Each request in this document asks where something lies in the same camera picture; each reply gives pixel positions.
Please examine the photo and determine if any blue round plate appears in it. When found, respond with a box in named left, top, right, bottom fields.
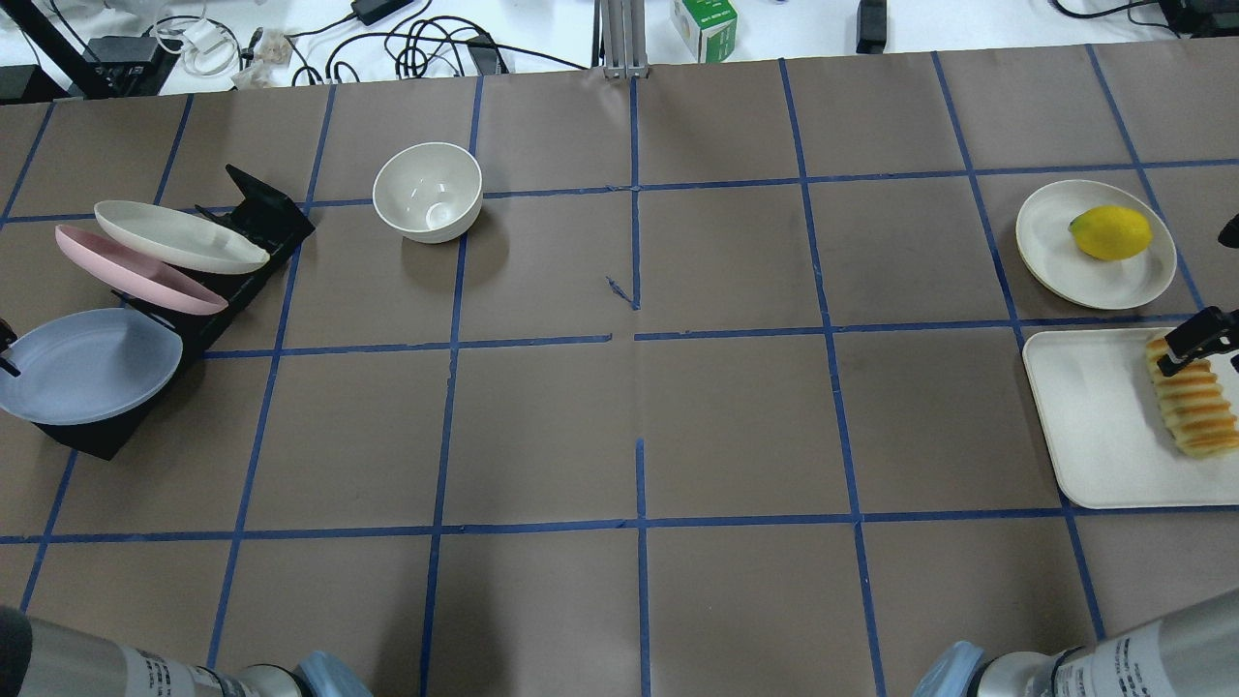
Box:
left=1, top=308, right=183, bottom=425

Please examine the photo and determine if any striped bread loaf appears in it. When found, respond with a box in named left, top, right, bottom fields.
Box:
left=1145, top=331, right=1238, bottom=459

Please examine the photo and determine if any pink round plate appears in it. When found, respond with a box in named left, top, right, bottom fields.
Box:
left=55, top=224, right=228, bottom=314

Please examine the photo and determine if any cream round plate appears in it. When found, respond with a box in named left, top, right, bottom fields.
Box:
left=1016, top=178, right=1178, bottom=310

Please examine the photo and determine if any cream plate in rack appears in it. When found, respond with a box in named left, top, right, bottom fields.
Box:
left=93, top=199, right=270, bottom=275

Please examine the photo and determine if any black plate rack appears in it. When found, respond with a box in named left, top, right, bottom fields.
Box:
left=2, top=165, right=315, bottom=459

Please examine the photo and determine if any yellow lemon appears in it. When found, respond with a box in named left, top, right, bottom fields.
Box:
left=1068, top=204, right=1152, bottom=261

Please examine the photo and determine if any white rectangular tray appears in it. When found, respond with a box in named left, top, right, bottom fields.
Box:
left=1022, top=326, right=1238, bottom=510

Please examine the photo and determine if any white bowl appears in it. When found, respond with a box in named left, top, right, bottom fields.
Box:
left=372, top=142, right=483, bottom=244

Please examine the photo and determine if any black power adapter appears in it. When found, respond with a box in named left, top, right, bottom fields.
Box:
left=349, top=0, right=413, bottom=26

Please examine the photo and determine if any green white carton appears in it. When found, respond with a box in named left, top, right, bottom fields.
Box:
left=670, top=1, right=738, bottom=66

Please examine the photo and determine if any aluminium frame post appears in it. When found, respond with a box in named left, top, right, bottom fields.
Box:
left=591, top=1, right=650, bottom=79

